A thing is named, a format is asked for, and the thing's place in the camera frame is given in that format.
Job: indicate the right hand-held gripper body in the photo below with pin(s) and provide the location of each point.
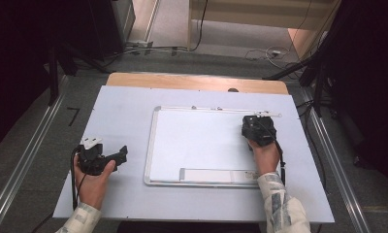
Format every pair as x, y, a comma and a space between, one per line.
256, 129

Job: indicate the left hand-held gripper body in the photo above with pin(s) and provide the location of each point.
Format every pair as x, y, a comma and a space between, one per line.
90, 160

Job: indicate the person's left hand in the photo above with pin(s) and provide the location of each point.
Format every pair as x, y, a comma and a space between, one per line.
91, 189

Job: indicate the person's right hand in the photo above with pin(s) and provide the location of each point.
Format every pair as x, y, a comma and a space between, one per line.
266, 158

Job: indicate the white table cover board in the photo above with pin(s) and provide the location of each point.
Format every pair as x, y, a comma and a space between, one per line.
124, 113

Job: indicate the dark table grommet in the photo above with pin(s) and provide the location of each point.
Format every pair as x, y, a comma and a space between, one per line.
233, 90

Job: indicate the white framed whiteboard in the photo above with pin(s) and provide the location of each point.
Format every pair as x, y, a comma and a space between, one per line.
201, 145

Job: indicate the white label strip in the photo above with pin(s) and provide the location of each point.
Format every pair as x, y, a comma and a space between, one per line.
208, 175

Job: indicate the black metal stand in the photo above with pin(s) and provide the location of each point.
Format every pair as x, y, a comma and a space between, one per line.
318, 87
53, 77

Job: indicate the person's dark clothing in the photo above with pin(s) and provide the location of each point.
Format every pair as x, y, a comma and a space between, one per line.
188, 227

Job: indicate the beige wooden furniture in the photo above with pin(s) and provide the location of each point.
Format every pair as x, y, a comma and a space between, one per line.
247, 13

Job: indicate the dark curtain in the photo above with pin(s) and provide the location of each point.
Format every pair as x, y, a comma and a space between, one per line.
370, 81
14, 64

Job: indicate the black cabinet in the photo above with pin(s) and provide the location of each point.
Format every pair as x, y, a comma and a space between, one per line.
108, 26

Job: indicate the aluminium floor rail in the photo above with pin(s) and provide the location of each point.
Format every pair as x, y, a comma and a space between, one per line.
334, 155
30, 152

